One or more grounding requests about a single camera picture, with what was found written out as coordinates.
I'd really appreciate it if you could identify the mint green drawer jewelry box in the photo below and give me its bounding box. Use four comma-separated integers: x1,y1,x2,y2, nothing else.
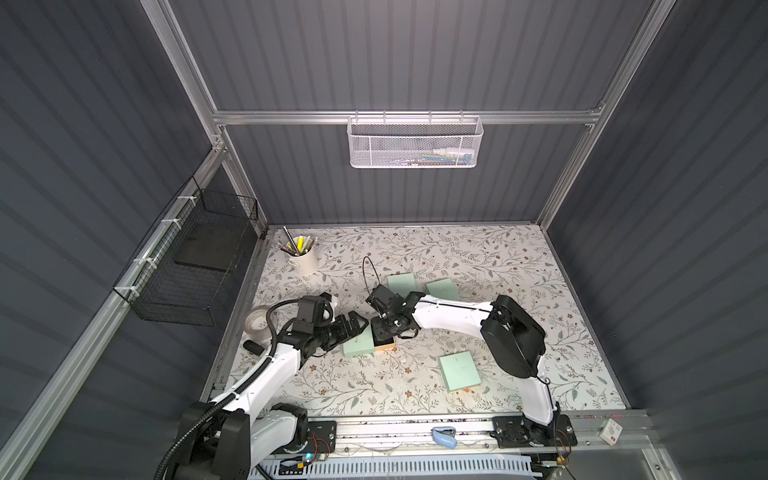
342,326,396,358
439,351,482,392

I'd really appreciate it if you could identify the white small card box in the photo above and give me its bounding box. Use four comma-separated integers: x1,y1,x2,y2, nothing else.
599,418,623,446

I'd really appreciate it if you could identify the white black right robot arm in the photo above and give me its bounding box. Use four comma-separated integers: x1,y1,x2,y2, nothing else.
366,285,578,449

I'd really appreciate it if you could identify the black marker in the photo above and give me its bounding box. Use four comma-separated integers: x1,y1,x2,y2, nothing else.
242,340,265,356

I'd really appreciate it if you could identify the black wire mesh basket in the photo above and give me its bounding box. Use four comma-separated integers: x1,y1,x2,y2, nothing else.
113,182,259,327

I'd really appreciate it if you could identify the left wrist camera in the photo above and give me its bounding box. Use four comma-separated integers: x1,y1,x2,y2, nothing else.
296,292,335,331

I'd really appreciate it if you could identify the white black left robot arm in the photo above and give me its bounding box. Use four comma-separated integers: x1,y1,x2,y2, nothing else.
153,294,369,479

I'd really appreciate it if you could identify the white pen cup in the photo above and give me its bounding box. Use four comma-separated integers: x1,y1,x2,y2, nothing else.
288,249,319,276

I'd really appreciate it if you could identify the black camera cable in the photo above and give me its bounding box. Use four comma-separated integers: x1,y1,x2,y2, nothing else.
361,255,382,295

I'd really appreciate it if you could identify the white wire mesh basket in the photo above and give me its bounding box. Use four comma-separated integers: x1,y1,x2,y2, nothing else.
346,115,484,169

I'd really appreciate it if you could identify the white tape roll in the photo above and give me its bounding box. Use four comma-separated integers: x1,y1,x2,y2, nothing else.
243,306,271,342

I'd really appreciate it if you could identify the blue stapler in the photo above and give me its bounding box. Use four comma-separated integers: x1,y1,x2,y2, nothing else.
431,426,458,449

